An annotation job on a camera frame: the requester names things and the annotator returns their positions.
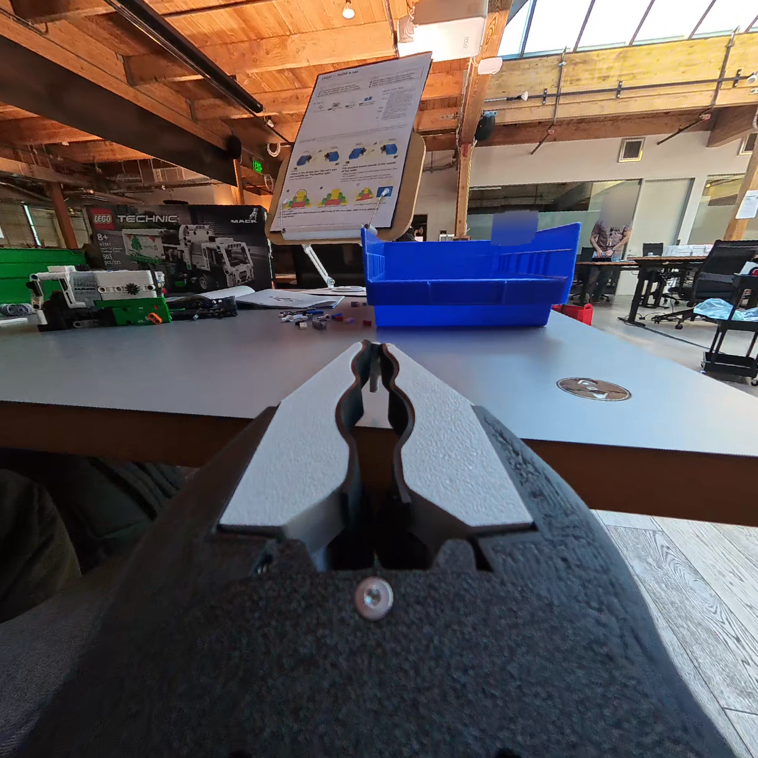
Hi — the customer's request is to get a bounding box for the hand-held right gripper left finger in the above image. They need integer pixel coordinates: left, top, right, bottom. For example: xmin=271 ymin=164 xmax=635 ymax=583
xmin=218 ymin=340 xmax=375 ymax=572

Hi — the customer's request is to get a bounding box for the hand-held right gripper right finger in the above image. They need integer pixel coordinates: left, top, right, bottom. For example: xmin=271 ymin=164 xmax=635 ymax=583
xmin=379 ymin=342 xmax=536 ymax=566

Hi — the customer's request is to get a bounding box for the pile of small lego pieces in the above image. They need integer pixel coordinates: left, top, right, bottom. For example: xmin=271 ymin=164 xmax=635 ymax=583
xmin=278 ymin=301 xmax=374 ymax=330

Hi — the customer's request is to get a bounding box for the open lego instruction booklet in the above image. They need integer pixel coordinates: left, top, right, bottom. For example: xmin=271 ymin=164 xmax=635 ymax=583
xmin=169 ymin=285 xmax=345 ymax=310

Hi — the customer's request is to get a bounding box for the black lego set box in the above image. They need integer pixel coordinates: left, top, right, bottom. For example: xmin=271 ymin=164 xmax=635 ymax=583
xmin=83 ymin=204 xmax=274 ymax=295

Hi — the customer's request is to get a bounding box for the white green lego truck model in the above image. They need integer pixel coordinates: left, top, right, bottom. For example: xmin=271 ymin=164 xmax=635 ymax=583
xmin=26 ymin=265 xmax=173 ymax=331

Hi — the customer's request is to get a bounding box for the round brown table grommet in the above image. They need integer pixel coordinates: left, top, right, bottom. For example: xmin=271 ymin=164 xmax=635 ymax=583
xmin=556 ymin=377 xmax=632 ymax=402

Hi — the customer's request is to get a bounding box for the blue plastic bin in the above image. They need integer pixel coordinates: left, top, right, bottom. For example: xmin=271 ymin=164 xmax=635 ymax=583
xmin=362 ymin=222 xmax=582 ymax=328

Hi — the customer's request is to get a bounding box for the person's dark trouser leg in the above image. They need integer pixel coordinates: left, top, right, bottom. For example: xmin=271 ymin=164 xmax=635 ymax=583
xmin=0 ymin=453 xmax=191 ymax=624

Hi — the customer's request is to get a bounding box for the brown office desk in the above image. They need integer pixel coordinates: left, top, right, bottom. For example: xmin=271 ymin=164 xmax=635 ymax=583
xmin=574 ymin=255 xmax=714 ymax=325

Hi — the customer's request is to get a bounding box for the instruction sheet on stand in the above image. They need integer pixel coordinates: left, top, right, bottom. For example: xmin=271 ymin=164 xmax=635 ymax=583
xmin=265 ymin=131 xmax=426 ymax=244

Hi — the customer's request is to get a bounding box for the black utility cart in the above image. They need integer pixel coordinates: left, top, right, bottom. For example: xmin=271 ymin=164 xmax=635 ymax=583
xmin=700 ymin=274 xmax=758 ymax=384

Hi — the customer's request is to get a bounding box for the light blue plastic bag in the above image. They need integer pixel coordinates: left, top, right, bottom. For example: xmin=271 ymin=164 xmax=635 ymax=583
xmin=693 ymin=297 xmax=758 ymax=322

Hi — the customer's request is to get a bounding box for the printed instruction sheet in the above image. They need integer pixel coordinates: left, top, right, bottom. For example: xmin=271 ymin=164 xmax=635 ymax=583
xmin=277 ymin=52 xmax=433 ymax=241

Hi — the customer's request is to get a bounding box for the green plastic bin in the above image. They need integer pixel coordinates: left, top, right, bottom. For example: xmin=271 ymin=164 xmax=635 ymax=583
xmin=0 ymin=247 xmax=88 ymax=306

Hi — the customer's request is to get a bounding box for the black office chair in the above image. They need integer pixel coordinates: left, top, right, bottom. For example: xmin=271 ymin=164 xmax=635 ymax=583
xmin=653 ymin=239 xmax=758 ymax=330

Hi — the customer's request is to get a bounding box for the white ceiling device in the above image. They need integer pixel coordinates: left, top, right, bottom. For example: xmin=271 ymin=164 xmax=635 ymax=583
xmin=397 ymin=0 xmax=490 ymax=64

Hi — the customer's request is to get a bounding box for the black lego frame assembly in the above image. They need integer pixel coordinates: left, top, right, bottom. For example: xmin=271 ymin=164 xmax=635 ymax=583
xmin=167 ymin=296 xmax=239 ymax=321

